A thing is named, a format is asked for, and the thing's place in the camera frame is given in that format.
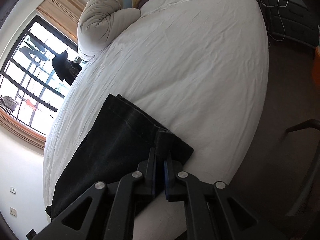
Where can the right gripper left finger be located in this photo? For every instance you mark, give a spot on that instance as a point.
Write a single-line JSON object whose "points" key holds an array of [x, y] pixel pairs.
{"points": [[107, 211]]}

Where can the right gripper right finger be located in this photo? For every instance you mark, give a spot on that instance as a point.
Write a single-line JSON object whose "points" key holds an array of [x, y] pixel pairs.
{"points": [[211, 210]]}

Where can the black pants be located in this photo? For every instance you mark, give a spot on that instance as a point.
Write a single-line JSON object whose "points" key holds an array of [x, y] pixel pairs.
{"points": [[120, 138]]}

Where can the black mesh chair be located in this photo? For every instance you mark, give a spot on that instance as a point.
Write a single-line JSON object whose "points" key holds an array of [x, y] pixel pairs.
{"points": [[306, 185]]}

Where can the left beige curtain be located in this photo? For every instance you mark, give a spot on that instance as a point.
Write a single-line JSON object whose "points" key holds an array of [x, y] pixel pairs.
{"points": [[21, 130]]}

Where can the beige curtain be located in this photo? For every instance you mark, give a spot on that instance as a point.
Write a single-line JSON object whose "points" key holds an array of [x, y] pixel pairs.
{"points": [[64, 15], [21, 130]]}

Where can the white bed with sheet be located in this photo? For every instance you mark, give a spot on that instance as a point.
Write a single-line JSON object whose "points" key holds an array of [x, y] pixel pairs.
{"points": [[199, 67]]}

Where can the black framed balcony door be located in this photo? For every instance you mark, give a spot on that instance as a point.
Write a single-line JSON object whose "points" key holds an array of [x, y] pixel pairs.
{"points": [[31, 90]]}

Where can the black garment on chair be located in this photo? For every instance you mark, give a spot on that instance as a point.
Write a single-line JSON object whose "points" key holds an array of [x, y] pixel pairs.
{"points": [[65, 69]]}

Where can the rolled white duvet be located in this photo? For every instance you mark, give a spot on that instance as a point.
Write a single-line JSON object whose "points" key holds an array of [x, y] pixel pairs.
{"points": [[100, 23]]}

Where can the dark nightstand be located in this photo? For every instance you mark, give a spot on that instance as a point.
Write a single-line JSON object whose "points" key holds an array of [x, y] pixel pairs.
{"points": [[290, 20]]}

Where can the right beige curtain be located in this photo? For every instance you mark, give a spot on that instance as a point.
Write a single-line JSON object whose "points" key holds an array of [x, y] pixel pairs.
{"points": [[64, 15]]}

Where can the white wall socket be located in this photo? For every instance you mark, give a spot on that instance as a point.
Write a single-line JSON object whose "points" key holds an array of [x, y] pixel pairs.
{"points": [[13, 211]]}

